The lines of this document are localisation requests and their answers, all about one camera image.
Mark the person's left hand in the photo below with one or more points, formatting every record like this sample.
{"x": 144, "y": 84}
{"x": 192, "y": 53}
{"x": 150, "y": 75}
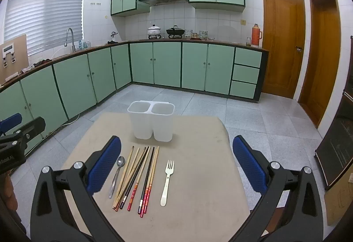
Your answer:
{"x": 7, "y": 189}

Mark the white twin-compartment utensil holder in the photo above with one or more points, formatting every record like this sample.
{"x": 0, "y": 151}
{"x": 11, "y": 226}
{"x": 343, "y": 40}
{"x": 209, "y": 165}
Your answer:
{"x": 162, "y": 126}

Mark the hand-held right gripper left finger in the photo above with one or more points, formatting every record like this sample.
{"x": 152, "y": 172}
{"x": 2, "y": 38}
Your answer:
{"x": 106, "y": 162}

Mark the black chopstick with red end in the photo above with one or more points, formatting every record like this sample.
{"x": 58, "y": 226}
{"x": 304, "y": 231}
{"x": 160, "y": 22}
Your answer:
{"x": 148, "y": 170}

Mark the chrome kitchen faucet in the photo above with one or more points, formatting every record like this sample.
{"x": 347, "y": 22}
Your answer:
{"x": 72, "y": 35}

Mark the bottles beside sink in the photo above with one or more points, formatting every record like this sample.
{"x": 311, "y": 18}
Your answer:
{"x": 84, "y": 44}

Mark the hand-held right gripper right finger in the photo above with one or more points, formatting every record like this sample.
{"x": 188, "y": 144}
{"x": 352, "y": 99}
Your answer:
{"x": 248, "y": 162}

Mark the plain wooden chopstick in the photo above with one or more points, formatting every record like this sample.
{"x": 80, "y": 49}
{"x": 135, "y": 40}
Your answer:
{"x": 123, "y": 177}
{"x": 127, "y": 178}

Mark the black wok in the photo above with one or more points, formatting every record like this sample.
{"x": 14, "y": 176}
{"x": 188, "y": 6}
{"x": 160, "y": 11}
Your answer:
{"x": 175, "y": 31}

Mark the cardboard box with label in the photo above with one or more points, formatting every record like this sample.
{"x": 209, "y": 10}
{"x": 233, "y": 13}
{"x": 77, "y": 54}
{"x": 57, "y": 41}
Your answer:
{"x": 16, "y": 65}

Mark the light cloth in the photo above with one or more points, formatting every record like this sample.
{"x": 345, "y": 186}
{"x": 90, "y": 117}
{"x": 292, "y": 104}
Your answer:
{"x": 27, "y": 68}

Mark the glass jar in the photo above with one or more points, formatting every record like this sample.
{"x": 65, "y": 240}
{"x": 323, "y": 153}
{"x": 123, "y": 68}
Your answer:
{"x": 248, "y": 41}

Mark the cream plastic fork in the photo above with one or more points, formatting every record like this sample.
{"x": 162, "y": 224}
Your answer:
{"x": 166, "y": 181}

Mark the green drawer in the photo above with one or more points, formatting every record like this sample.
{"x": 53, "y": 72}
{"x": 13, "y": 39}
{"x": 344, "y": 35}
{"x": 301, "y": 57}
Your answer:
{"x": 243, "y": 89}
{"x": 246, "y": 73}
{"x": 248, "y": 57}

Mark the dark wooden cabinet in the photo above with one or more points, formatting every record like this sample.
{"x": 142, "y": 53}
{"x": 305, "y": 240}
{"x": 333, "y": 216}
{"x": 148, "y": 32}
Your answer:
{"x": 339, "y": 134}

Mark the wooden chopstick with red end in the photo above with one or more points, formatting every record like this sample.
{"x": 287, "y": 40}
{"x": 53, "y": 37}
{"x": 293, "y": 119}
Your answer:
{"x": 131, "y": 200}
{"x": 144, "y": 203}
{"x": 155, "y": 164}

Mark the white lidded pot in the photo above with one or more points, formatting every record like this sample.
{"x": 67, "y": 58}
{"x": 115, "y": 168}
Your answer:
{"x": 154, "y": 31}

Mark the plain wooden door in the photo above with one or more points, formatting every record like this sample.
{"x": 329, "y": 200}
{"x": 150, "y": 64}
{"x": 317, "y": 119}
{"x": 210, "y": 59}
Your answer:
{"x": 320, "y": 60}

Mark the white window blinds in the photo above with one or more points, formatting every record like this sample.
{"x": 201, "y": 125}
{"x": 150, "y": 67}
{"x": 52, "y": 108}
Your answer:
{"x": 44, "y": 10}

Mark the metal spoon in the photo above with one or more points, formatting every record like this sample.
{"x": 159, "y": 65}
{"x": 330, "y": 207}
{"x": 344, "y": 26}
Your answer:
{"x": 120, "y": 161}

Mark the green base cabinets with sink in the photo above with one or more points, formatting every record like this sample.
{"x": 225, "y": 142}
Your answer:
{"x": 71, "y": 84}

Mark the bunch of chopsticks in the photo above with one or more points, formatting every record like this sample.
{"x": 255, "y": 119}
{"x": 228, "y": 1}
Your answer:
{"x": 134, "y": 175}

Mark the small figurine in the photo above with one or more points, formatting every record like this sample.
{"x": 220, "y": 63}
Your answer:
{"x": 113, "y": 36}

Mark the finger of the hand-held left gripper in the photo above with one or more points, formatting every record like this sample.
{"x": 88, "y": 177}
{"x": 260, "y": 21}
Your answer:
{"x": 12, "y": 121}
{"x": 34, "y": 126}

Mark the orange thermos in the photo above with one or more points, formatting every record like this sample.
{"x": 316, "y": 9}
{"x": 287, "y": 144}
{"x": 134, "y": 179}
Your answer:
{"x": 256, "y": 36}

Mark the stack of bowls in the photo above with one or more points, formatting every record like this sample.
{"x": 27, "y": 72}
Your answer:
{"x": 188, "y": 33}
{"x": 203, "y": 35}

